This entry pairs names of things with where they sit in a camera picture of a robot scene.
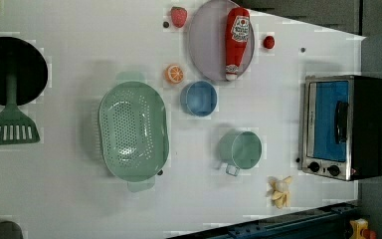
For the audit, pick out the black toaster oven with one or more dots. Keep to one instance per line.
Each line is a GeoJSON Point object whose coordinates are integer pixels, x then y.
{"type": "Point", "coordinates": [342, 127]}

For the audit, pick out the red ketchup bottle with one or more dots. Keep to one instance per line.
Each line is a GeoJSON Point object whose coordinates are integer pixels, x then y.
{"type": "Point", "coordinates": [236, 38]}

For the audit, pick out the green oval colander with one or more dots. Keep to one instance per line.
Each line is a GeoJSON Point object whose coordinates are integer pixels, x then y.
{"type": "Point", "coordinates": [132, 122]}

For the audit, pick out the yellow toy figure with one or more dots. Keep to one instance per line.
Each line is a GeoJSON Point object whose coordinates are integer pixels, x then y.
{"type": "Point", "coordinates": [360, 230]}

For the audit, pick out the green mug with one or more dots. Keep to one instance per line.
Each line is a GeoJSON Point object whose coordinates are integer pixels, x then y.
{"type": "Point", "coordinates": [240, 150]}

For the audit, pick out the red toy strawberry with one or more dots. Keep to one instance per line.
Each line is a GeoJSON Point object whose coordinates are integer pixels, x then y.
{"type": "Point", "coordinates": [178, 16]}

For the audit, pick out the black cylinder cup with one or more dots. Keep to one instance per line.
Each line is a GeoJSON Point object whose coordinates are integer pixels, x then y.
{"type": "Point", "coordinates": [10, 230]}

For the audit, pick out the small red toy fruit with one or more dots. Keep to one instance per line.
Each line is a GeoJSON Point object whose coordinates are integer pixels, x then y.
{"type": "Point", "coordinates": [269, 42]}

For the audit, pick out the grey round plate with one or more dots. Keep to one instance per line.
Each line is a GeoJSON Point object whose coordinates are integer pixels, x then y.
{"type": "Point", "coordinates": [206, 40]}

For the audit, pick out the peeled toy banana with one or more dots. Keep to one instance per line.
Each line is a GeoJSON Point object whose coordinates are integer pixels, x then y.
{"type": "Point", "coordinates": [279, 193]}

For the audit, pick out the green slotted spatula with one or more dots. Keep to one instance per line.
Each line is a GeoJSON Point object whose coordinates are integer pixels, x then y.
{"type": "Point", "coordinates": [15, 126]}

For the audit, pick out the blue metal frame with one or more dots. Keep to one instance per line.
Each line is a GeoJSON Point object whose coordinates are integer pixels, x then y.
{"type": "Point", "coordinates": [327, 222]}

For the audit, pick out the blue cup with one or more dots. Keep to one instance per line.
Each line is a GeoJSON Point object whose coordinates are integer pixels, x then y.
{"type": "Point", "coordinates": [199, 99]}

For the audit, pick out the orange slice toy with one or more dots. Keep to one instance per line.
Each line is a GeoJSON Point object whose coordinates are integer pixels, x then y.
{"type": "Point", "coordinates": [174, 74]}

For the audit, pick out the black frying pan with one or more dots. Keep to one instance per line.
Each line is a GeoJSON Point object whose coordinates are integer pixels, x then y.
{"type": "Point", "coordinates": [26, 64]}

